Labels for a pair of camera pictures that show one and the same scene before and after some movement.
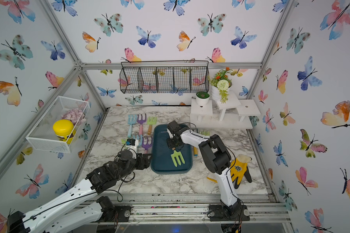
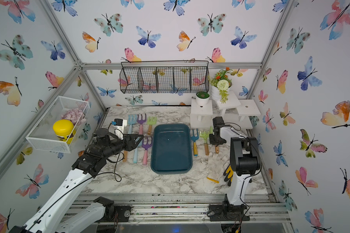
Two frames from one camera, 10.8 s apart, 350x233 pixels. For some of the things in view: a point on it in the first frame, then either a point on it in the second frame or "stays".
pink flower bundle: [75, 115] stays
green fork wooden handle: [176, 154] → [217, 147]
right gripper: [169, 144] → [211, 141]
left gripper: [142, 166] → [130, 144]
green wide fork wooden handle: [151, 120] stays
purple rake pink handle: [140, 129] stays
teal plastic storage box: [161, 161] stays
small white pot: [202, 98] stays
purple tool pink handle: [147, 146] stays
